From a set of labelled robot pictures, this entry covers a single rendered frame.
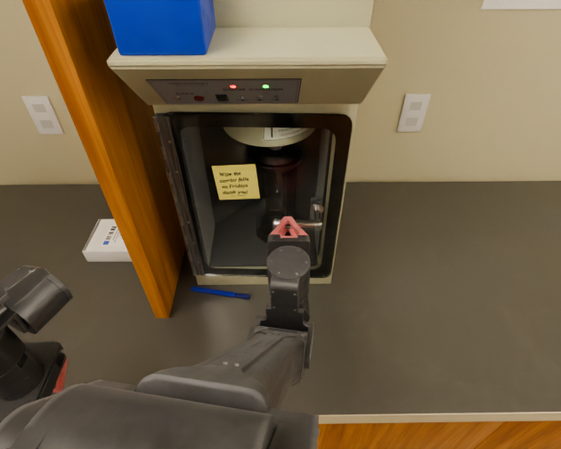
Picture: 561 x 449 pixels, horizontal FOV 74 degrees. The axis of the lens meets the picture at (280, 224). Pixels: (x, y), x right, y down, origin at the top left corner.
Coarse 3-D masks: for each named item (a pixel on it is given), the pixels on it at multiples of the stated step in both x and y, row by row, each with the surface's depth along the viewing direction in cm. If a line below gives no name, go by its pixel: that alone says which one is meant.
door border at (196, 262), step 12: (168, 120) 59; (168, 132) 60; (168, 144) 62; (168, 156) 63; (168, 168) 65; (180, 168) 65; (180, 180) 67; (180, 192) 69; (180, 204) 71; (192, 228) 75; (192, 240) 77; (192, 252) 80; (192, 264) 82
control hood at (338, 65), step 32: (224, 32) 49; (256, 32) 49; (288, 32) 49; (320, 32) 49; (352, 32) 49; (128, 64) 42; (160, 64) 42; (192, 64) 43; (224, 64) 43; (256, 64) 43; (288, 64) 43; (320, 64) 43; (352, 64) 43; (384, 64) 43; (320, 96) 52; (352, 96) 52
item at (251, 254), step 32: (192, 128) 59; (224, 128) 59; (256, 128) 59; (288, 128) 59; (320, 128) 59; (352, 128) 59; (192, 160) 64; (224, 160) 64; (256, 160) 63; (288, 160) 63; (320, 160) 63; (192, 192) 69; (288, 192) 68; (320, 192) 68; (224, 224) 74; (256, 224) 74; (224, 256) 81; (256, 256) 80; (320, 256) 80
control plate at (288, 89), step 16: (160, 80) 46; (176, 80) 46; (192, 80) 46; (208, 80) 46; (224, 80) 46; (240, 80) 46; (256, 80) 46; (272, 80) 46; (288, 80) 46; (160, 96) 52; (192, 96) 52; (208, 96) 52; (272, 96) 52; (288, 96) 52
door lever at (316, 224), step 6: (318, 204) 69; (312, 210) 70; (318, 210) 69; (318, 216) 68; (276, 222) 67; (300, 222) 67; (306, 222) 67; (312, 222) 67; (318, 222) 67; (288, 228) 67; (306, 228) 67; (312, 228) 67; (318, 228) 67
